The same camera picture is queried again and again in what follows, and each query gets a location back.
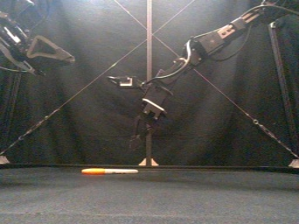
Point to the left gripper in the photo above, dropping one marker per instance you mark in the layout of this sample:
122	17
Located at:
11	38

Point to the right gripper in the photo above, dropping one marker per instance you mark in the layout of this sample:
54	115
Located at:
155	100

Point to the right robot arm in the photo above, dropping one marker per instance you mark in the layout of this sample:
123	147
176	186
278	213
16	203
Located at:
213	42

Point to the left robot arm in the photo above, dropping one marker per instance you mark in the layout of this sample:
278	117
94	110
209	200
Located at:
18	7

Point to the grey marker pen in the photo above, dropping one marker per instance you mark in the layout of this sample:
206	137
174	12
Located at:
111	171

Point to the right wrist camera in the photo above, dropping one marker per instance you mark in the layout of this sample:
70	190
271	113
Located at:
126	81

